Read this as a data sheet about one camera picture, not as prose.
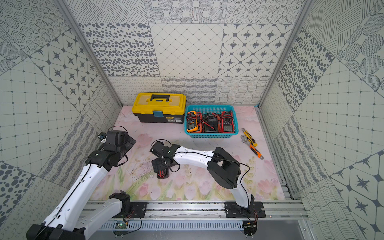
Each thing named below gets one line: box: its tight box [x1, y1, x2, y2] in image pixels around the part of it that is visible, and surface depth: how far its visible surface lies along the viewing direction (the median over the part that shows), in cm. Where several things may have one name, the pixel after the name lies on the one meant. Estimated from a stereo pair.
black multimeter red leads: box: [156, 168, 169, 179], surface depth 85 cm
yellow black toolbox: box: [132, 92, 187, 124], surface depth 101 cm
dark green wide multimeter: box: [204, 112, 218, 133], surface depth 100 cm
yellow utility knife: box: [241, 128, 258, 147], surface depth 103 cm
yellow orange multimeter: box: [186, 110, 198, 133], surface depth 97 cm
